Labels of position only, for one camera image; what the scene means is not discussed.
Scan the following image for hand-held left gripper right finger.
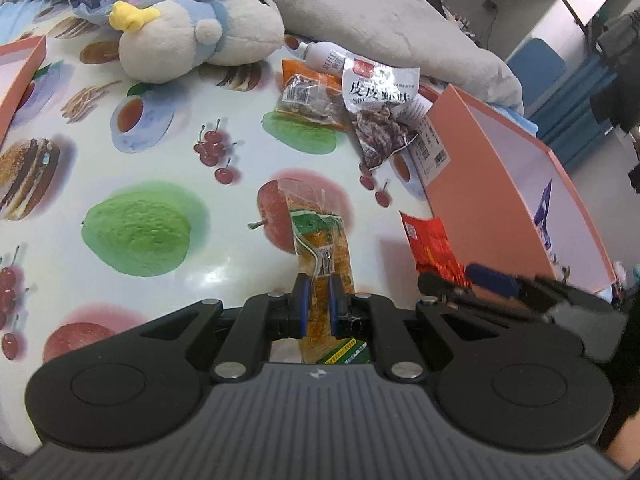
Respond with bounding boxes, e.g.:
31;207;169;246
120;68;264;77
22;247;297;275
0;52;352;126
327;275;506;383

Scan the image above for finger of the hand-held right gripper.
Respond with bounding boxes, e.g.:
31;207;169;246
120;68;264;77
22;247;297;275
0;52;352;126
466;263;551;306
417;271;546;323

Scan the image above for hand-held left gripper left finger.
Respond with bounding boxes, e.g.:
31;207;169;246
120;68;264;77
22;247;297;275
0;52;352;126
132;272;312;382

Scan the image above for red foil snack packet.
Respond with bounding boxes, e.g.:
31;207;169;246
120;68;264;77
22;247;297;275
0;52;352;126
399;211;475;288

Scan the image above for clear orange packet green label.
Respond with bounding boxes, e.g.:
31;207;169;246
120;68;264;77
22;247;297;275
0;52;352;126
277;177;371;365

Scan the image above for orange cardboard box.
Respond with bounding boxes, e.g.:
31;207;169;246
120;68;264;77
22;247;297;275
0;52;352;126
424;84;618;295
0;35;47;146

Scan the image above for person's right forearm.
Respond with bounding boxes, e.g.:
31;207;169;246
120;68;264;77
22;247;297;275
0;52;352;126
600;412;640;468

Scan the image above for white barcode packet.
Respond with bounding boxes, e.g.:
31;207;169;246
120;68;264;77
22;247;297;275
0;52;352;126
400;85;452;187

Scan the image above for white dried shrimp packet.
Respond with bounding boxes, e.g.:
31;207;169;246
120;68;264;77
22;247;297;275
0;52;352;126
342;55;421;171

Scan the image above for blue cloth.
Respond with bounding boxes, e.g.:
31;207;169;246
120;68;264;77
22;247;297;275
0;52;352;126
537;52;621;173

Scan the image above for blue chair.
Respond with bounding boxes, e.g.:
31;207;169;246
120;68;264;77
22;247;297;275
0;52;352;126
505;37;568;111

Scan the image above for fruit print tablecloth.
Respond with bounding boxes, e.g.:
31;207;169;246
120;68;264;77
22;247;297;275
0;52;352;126
0;0;616;456

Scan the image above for orange snack packet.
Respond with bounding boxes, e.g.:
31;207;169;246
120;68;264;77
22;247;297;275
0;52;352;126
276;58;352;133

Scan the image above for black bag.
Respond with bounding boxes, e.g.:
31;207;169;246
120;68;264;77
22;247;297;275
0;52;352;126
590;7;640;131

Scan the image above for white plastic bottle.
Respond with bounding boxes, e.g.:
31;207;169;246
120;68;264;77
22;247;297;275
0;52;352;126
294;40;351;73

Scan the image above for grey plush cushion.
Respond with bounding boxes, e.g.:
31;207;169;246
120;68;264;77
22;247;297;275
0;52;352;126
0;0;526;116

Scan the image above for white blue plush duck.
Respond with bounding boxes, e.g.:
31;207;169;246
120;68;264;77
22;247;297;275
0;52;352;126
109;0;286;84

